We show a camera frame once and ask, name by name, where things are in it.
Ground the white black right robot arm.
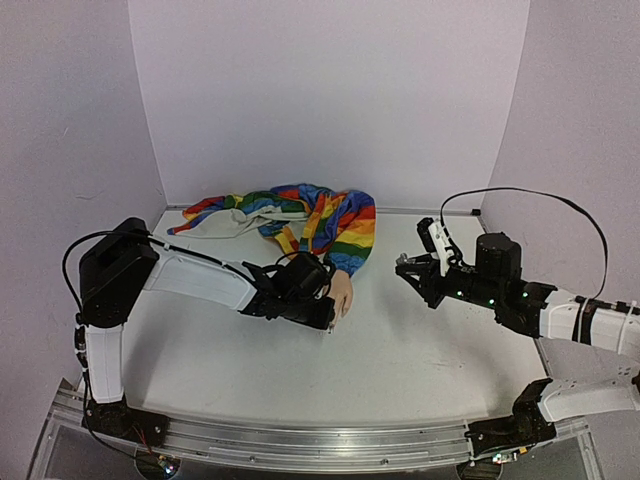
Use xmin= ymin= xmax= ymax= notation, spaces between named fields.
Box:
xmin=395 ymin=225 xmax=639 ymax=458

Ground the mannequin hand with nails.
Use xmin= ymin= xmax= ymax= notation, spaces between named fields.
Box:
xmin=328 ymin=270 xmax=354 ymax=321

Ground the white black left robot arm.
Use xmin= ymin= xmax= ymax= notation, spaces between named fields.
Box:
xmin=69 ymin=217 xmax=336 ymax=447

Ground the black cable loop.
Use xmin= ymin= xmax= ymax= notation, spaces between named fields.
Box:
xmin=439 ymin=187 xmax=610 ymax=301

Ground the rainbow striped jacket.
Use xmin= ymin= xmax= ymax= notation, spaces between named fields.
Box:
xmin=167 ymin=183 xmax=376 ymax=276

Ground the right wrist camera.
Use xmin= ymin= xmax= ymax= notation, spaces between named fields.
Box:
xmin=417 ymin=217 xmax=463 ymax=277

